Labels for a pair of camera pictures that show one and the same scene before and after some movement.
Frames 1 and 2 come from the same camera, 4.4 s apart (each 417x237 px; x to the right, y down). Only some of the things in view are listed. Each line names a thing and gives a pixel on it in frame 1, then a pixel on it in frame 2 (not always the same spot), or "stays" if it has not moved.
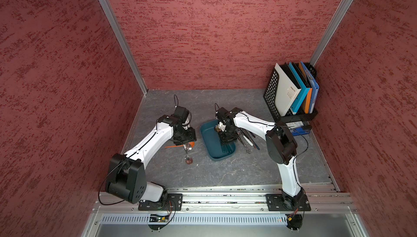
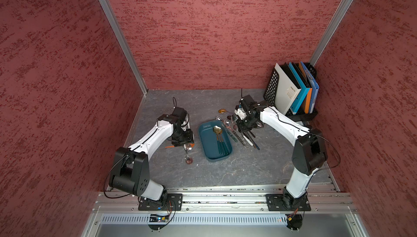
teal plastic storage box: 212,143 stays
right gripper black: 225,139 to 241,128
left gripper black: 191,137 stays
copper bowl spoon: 188,160 stays
